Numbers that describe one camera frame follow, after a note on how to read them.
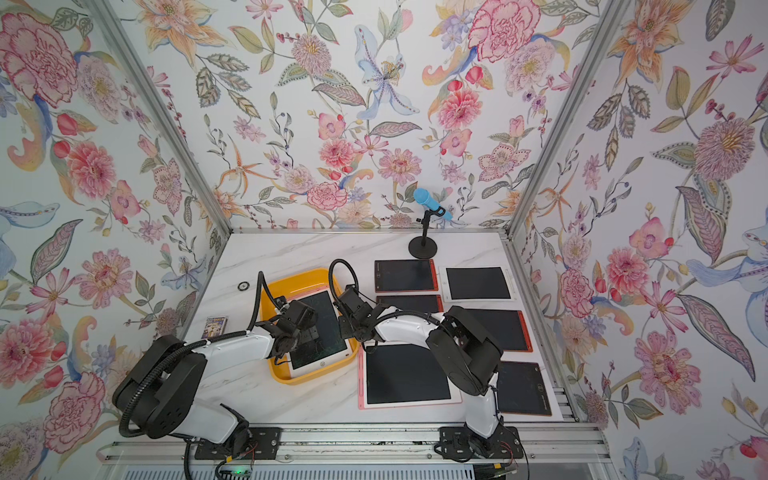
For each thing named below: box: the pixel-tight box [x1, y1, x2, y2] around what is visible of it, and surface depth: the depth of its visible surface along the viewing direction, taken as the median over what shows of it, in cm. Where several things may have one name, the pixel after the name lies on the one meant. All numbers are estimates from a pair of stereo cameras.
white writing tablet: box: [438, 265, 517, 303], surface depth 109 cm
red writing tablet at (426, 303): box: [376, 294, 444, 313], surface depth 102 cm
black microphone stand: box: [408, 206, 446, 259], surface depth 117 cm
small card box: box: [201, 316, 228, 339], surface depth 95 cm
